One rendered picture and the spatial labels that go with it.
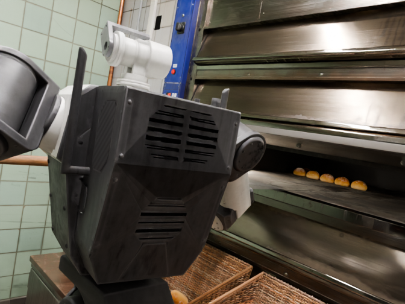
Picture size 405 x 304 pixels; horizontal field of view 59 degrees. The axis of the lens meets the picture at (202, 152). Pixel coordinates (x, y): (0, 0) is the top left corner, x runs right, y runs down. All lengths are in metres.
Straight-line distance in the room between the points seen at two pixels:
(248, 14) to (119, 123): 1.39
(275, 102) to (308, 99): 0.15
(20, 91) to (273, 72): 1.17
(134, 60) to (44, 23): 1.84
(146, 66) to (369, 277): 0.99
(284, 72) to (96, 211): 1.17
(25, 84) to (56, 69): 1.90
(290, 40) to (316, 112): 0.34
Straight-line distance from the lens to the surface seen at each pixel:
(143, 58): 0.68
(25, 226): 2.59
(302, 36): 1.55
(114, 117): 0.49
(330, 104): 1.41
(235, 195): 0.87
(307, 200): 1.41
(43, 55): 2.47
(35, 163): 1.16
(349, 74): 1.40
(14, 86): 0.58
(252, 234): 1.55
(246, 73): 1.67
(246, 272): 1.53
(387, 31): 1.40
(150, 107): 0.48
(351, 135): 1.19
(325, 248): 1.40
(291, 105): 1.48
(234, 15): 1.85
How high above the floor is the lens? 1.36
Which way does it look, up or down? 3 degrees down
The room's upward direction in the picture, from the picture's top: 10 degrees clockwise
